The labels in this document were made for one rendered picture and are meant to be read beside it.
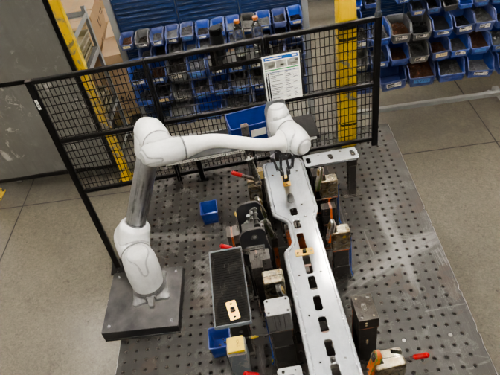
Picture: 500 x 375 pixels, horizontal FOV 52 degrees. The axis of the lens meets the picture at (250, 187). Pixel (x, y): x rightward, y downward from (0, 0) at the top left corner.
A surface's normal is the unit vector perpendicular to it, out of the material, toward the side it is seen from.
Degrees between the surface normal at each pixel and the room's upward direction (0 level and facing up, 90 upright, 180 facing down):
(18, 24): 91
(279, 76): 90
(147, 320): 2
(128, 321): 2
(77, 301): 0
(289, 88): 90
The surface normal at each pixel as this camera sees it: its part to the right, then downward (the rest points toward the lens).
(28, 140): 0.05, 0.69
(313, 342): -0.14, -0.73
